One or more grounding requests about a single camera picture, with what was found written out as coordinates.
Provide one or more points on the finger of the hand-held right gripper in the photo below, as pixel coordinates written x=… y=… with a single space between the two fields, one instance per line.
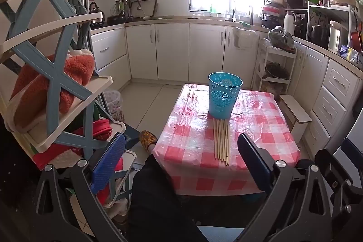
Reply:
x=350 y=147
x=327 y=159

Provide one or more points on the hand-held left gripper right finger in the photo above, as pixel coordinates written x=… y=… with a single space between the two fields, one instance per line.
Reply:
x=252 y=162

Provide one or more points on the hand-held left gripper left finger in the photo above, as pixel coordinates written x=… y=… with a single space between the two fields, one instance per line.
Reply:
x=109 y=162

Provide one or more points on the bundle of bamboo chopsticks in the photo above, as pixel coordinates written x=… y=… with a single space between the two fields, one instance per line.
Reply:
x=221 y=142

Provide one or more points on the teal perforated plastic basket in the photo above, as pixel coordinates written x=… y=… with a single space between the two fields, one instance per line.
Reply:
x=224 y=100

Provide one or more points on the blue floor box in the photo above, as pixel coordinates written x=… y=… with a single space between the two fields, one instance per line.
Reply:
x=132 y=135

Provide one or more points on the yellow patterned slipper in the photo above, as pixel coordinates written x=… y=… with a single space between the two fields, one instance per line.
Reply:
x=148 y=138

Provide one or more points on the floral trash bin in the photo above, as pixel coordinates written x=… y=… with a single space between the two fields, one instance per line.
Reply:
x=113 y=106

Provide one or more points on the red white checked tablecloth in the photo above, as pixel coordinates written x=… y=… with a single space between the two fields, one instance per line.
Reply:
x=192 y=145

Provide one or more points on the person's black trouser leg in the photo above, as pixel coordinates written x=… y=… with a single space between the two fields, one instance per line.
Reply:
x=158 y=202

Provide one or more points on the blue and white shelf rack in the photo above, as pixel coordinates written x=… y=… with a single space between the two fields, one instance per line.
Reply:
x=56 y=80

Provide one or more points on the orange plush slipper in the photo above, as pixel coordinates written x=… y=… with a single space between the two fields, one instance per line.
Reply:
x=31 y=94

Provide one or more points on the white trolley rack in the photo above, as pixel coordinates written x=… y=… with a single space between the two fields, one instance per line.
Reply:
x=273 y=60

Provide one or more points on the white rice cooker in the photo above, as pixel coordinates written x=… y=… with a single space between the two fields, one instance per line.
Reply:
x=336 y=36

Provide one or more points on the steel pot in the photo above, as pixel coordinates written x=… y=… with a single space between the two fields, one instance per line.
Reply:
x=319 y=33

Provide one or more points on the white hanging plastic bin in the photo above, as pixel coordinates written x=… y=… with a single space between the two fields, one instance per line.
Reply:
x=245 y=38

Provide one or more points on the cream kitchen base cabinets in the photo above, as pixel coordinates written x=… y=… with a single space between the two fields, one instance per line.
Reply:
x=170 y=52

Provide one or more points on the grey-green plastic bag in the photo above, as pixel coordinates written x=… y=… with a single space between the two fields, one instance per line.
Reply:
x=280 y=38

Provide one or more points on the white thermos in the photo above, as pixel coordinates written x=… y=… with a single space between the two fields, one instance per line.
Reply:
x=289 y=23

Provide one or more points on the white counter shelf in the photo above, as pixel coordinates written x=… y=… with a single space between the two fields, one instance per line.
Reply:
x=329 y=8

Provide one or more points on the black wok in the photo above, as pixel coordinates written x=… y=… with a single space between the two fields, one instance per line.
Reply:
x=116 y=18

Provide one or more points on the steel kettle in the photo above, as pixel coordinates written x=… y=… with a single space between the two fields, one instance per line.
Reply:
x=96 y=16

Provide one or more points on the kitchen faucet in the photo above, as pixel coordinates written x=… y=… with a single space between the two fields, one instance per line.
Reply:
x=251 y=13

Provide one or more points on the stack of dishes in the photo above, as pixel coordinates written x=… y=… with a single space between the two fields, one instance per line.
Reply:
x=272 y=11

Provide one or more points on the metal tray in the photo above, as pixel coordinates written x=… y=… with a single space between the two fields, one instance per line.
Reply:
x=144 y=8

